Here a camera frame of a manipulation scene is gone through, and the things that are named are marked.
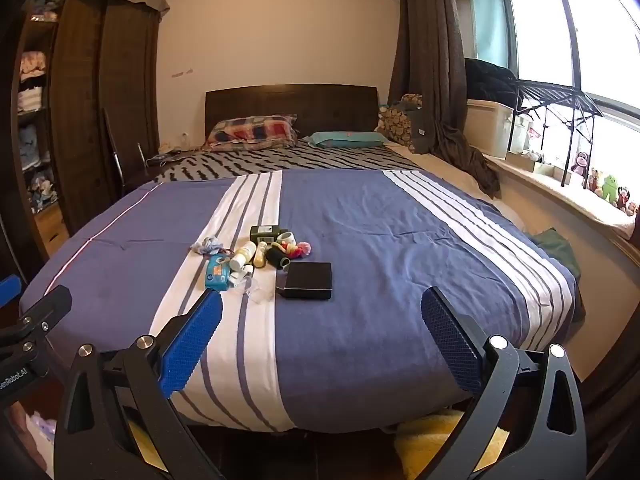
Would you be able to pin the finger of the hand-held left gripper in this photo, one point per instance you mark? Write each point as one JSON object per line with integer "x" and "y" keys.
{"x": 50, "y": 305}
{"x": 10, "y": 290}

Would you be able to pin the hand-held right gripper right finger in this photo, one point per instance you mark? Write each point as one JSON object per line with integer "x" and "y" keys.
{"x": 450, "y": 345}

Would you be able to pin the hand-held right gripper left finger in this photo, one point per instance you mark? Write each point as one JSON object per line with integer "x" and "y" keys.
{"x": 192, "y": 345}

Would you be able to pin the lilac plastic bag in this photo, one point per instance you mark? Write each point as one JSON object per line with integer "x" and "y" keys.
{"x": 41, "y": 430}

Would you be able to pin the blue wipes packet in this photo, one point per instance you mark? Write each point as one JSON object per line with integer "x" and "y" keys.
{"x": 218, "y": 272}

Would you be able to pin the clear plastic packet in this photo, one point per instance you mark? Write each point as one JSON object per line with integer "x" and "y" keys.
{"x": 257, "y": 292}

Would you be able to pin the small white tube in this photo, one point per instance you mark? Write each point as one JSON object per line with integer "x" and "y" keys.
{"x": 242, "y": 276}

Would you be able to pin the checked wrapper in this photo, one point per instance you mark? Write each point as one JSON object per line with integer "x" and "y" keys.
{"x": 207, "y": 246}

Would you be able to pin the cream white bottle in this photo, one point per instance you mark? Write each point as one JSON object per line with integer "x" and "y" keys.
{"x": 243, "y": 255}

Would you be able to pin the white bottle with yellow cap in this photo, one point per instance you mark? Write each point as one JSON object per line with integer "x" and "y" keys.
{"x": 260, "y": 254}

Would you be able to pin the small black bottle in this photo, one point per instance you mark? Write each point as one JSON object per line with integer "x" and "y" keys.
{"x": 275, "y": 257}

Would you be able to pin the black box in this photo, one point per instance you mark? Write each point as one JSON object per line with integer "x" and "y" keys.
{"x": 305, "y": 280}

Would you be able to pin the yellow towel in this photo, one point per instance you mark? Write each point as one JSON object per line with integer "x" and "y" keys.
{"x": 430, "y": 445}

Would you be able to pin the dark green bottle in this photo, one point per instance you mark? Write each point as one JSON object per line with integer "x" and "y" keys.
{"x": 264, "y": 233}

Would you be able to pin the white tape roll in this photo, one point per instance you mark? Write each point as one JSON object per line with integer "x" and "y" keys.
{"x": 285, "y": 238}

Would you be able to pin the dark green cloth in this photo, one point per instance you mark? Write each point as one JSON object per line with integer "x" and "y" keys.
{"x": 555, "y": 250}

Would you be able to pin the dark folded chair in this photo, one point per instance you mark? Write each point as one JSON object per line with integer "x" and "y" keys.
{"x": 117, "y": 160}

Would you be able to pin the open shelf with folded clothes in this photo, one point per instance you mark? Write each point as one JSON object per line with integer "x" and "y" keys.
{"x": 35, "y": 100}

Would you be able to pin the beige box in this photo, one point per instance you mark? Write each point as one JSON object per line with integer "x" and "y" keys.
{"x": 522, "y": 162}

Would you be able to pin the dark wooden wardrobe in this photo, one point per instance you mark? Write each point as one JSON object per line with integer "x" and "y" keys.
{"x": 100, "y": 110}

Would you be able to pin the grey black patterned blanket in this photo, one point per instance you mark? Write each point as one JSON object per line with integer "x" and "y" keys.
{"x": 280, "y": 160}

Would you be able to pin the white storage box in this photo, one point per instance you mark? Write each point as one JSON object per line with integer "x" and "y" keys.
{"x": 487, "y": 130}

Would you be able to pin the brown monkey plush toy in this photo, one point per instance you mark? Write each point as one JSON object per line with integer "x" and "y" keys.
{"x": 580, "y": 167}

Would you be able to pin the plaid pillow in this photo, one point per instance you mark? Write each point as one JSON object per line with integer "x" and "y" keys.
{"x": 250, "y": 132}

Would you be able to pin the green frog plush toy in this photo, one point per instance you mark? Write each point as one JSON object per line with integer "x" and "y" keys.
{"x": 610, "y": 187}

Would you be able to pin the brown patterned cushion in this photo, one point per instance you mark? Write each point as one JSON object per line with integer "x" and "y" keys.
{"x": 395, "y": 125}

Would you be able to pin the grey cushion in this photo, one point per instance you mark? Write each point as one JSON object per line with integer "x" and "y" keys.
{"x": 417, "y": 120}

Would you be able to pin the teal pillow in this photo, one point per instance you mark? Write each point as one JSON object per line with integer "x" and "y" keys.
{"x": 345, "y": 139}

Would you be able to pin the dark wooden headboard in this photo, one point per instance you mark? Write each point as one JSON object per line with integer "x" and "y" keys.
{"x": 300, "y": 102}

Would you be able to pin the black jacket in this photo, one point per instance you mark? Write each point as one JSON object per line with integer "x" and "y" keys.
{"x": 487, "y": 80}

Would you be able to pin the black metal rack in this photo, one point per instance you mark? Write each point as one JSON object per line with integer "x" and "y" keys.
{"x": 555, "y": 95}

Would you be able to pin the brown curtain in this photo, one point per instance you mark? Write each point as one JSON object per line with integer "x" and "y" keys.
{"x": 425, "y": 35}

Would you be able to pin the teal roller blind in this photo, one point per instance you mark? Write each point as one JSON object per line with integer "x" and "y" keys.
{"x": 487, "y": 15}

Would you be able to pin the window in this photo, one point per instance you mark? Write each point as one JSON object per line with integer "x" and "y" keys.
{"x": 575, "y": 30}

